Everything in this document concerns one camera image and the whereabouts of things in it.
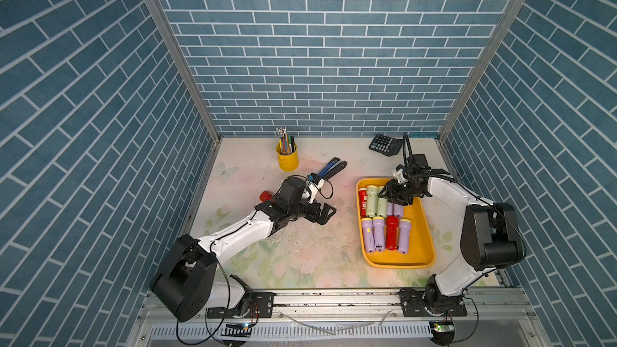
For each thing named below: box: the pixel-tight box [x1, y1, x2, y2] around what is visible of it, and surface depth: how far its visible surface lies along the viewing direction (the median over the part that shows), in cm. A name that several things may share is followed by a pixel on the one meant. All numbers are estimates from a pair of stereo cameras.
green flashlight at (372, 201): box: [366, 184, 379, 218], surface depth 93 cm
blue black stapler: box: [317, 157, 348, 181], surface depth 110 cm
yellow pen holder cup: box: [276, 134, 299, 172], surface depth 104 cm
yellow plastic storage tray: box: [355, 177, 436, 270], surface depth 86 cm
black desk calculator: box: [368, 134, 405, 157], surface depth 118 cm
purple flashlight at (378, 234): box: [372, 216, 386, 253], surface depth 88 cm
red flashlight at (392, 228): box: [385, 215, 400, 251], surface depth 88 cm
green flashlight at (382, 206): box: [375, 196, 389, 218], surface depth 92 cm
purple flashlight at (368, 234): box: [360, 216, 376, 254], surface depth 87 cm
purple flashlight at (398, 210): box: [393, 203, 405, 220], surface depth 93 cm
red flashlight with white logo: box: [358, 187, 368, 218], surface depth 96 cm
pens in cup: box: [275, 126, 296, 156], surface depth 104 cm
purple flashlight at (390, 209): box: [386, 201, 395, 217], surface depth 93 cm
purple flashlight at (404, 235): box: [398, 218, 412, 255], surface depth 88 cm
